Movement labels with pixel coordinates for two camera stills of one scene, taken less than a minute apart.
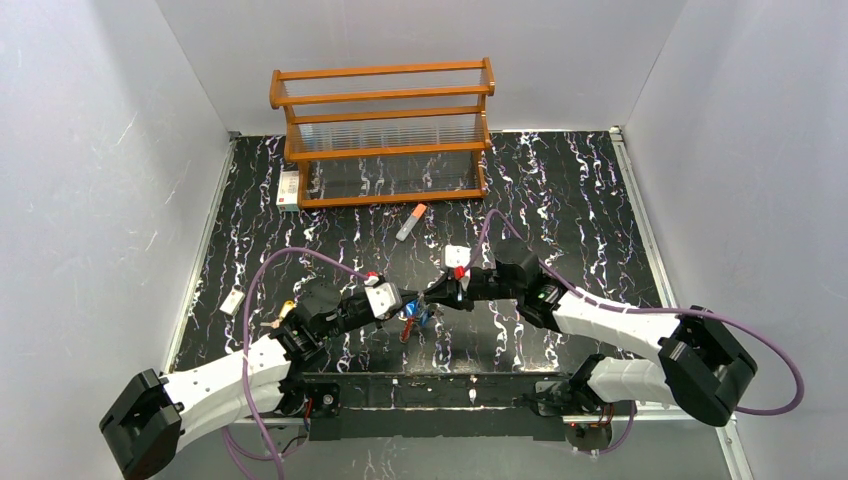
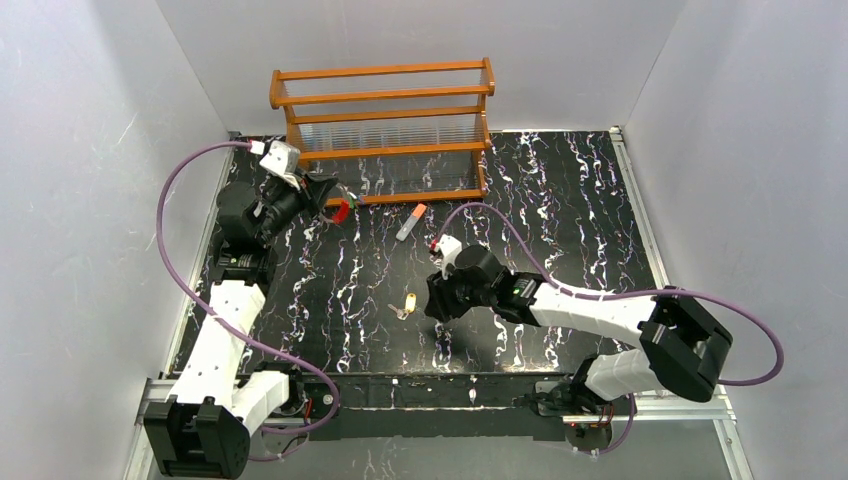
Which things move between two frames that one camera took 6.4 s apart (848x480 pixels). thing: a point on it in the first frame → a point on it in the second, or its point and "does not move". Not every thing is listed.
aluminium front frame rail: [734, 448] does not move
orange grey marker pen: [411, 222] does not move
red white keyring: [409, 323] → [344, 207]
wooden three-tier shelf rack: [380, 133] does not move
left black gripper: [403, 299] → [315, 188]
